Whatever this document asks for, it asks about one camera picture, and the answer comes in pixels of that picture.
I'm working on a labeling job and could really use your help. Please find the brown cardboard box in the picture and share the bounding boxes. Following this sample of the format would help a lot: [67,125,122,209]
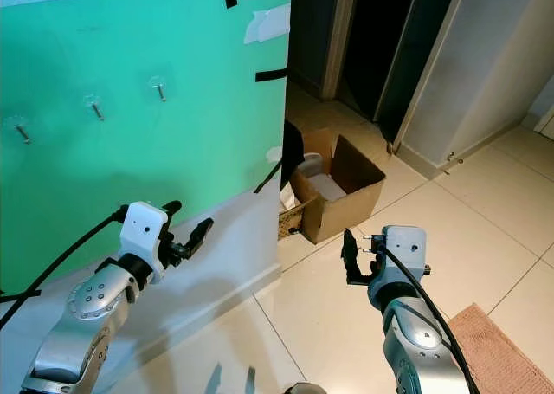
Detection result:
[289,126,389,246]

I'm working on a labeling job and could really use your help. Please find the green backdrop sheet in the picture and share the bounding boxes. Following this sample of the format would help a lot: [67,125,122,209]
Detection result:
[0,0,293,296]

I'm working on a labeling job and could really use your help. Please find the white item in box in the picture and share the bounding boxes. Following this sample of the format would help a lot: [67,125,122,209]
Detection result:
[311,172,349,203]

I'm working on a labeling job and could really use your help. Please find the woven wicker basket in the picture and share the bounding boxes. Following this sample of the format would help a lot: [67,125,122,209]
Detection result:
[278,194,314,242]

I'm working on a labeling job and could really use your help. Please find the white round bowl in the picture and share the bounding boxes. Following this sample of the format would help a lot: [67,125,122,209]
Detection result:
[266,145,323,179]

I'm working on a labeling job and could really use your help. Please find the black cloth bundle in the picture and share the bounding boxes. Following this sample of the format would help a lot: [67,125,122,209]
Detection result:
[280,120,306,188]

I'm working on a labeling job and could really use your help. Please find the metal floor door stopper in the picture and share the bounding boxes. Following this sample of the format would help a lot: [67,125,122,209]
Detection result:
[445,151,467,172]

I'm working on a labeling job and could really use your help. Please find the long thin black tape strip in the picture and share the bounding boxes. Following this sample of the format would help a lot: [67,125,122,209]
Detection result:
[0,287,43,305]

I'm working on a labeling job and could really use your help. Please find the level black tape strip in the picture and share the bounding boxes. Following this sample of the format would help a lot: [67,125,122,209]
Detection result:
[254,67,290,83]

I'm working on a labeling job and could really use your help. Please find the dark door leaf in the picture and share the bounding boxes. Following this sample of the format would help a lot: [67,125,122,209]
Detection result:
[374,0,461,149]

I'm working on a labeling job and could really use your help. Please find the wide crumpled white tape patch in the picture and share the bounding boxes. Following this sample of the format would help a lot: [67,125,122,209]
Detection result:
[243,3,292,46]

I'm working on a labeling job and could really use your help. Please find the white wardrobe panel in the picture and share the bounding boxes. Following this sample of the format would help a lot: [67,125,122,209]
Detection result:
[395,0,554,181]

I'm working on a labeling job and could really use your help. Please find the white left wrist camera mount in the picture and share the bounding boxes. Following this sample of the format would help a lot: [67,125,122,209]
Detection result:
[120,201,171,270]

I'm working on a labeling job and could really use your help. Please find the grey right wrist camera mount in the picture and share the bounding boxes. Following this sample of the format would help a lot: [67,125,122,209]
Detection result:
[383,225,428,281]

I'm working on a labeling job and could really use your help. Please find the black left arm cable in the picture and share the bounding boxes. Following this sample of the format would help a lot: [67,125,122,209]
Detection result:
[0,204,132,331]

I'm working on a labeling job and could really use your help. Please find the clear adhesive metal wall hook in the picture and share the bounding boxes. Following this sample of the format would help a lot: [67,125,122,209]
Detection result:
[148,74,171,102]
[4,114,35,145]
[82,94,108,122]

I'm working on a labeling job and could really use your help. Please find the grey door frame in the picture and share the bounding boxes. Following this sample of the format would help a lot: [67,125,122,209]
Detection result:
[319,0,361,101]

